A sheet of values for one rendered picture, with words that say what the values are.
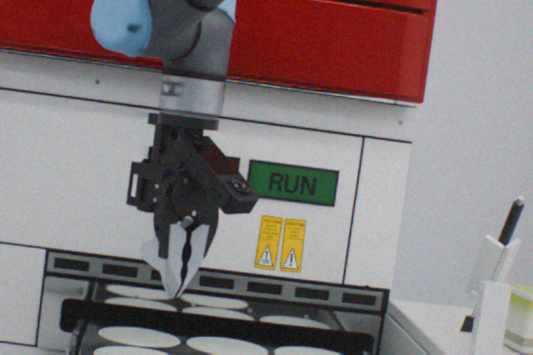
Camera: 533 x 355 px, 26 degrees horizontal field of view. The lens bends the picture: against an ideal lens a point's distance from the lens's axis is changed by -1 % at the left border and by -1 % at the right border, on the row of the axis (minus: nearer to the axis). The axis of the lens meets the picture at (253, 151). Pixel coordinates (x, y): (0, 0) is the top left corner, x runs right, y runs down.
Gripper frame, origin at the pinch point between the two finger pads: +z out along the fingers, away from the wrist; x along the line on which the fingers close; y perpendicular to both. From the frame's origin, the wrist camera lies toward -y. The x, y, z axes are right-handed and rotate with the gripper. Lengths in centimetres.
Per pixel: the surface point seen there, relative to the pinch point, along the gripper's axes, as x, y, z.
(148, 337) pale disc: -0.9, 5.2, 7.3
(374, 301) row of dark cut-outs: -30.1, -5.8, 1.5
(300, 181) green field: -20.6, 1.8, -13.1
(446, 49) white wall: -159, 78, -41
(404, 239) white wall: -156, 81, 9
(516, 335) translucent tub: -20.5, -33.2, -1.0
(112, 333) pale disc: 2.5, 7.8, 7.3
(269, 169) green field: -17.5, 4.4, -14.1
